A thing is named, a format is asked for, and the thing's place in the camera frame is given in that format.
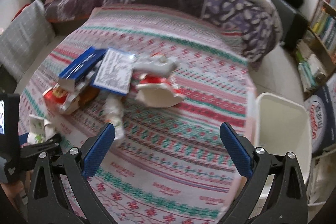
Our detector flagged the white patterned box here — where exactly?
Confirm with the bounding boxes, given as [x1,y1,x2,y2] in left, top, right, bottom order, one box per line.
[91,48,135,95]

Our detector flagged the red snack box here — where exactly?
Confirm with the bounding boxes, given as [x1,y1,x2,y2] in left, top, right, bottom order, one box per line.
[42,82,82,115]

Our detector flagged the white plastic bin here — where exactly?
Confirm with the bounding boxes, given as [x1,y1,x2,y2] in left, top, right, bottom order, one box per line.
[255,92,313,214]

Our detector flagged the round printed cushion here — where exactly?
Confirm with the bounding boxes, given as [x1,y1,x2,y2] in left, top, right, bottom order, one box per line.
[304,82,336,155]

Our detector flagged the red cloth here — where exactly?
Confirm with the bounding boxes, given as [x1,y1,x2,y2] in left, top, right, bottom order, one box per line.
[14,4,30,20]

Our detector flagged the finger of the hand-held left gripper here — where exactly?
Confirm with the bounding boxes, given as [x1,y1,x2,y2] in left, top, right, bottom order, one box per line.
[20,135,62,162]

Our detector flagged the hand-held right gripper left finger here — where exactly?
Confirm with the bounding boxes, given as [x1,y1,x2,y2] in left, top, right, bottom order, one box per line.
[28,123,124,224]

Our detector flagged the orange snack packet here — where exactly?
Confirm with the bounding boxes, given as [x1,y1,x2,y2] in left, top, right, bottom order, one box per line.
[79,88,100,108]

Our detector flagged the blue cardboard box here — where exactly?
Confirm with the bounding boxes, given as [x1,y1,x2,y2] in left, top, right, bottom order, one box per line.
[58,46,107,92]

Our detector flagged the grey carton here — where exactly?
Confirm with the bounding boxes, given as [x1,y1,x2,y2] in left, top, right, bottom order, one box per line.
[134,55,180,77]

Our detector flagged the grey checked covered nightstand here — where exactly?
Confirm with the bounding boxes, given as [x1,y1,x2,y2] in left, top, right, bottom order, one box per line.
[0,0,55,83]

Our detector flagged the red torn noodle cup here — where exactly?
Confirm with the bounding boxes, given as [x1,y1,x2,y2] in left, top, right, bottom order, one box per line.
[135,74,184,108]

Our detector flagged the stack of papers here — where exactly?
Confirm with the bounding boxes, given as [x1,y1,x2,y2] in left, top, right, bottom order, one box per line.
[295,51,328,93]

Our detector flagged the white green printed paper cup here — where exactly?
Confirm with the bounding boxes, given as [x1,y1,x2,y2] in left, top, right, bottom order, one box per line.
[28,114,59,147]

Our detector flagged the black cabinet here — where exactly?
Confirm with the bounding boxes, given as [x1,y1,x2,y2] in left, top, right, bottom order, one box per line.
[273,0,309,52]

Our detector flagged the wooden bookshelf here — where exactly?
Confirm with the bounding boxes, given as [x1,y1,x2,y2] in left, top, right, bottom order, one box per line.
[294,0,336,98]

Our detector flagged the row of books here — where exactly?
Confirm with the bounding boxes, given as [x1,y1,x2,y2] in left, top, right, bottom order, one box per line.
[310,4,336,48]

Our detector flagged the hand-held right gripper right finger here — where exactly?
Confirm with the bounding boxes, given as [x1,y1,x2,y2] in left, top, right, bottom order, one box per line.
[219,122,309,224]

